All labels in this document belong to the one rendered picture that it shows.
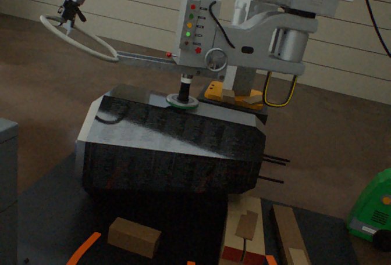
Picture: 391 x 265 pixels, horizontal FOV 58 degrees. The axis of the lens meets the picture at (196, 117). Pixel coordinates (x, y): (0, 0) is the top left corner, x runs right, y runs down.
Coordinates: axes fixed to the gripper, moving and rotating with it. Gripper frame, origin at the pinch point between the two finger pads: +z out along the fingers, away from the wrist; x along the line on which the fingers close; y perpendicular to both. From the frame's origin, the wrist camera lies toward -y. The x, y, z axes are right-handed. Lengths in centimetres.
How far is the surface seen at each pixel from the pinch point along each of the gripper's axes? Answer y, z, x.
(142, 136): -41, 27, 66
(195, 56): -47, -32, 63
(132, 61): -23, -10, 44
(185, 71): -50, -21, 59
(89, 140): -20, 45, 51
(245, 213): -107, 38, 123
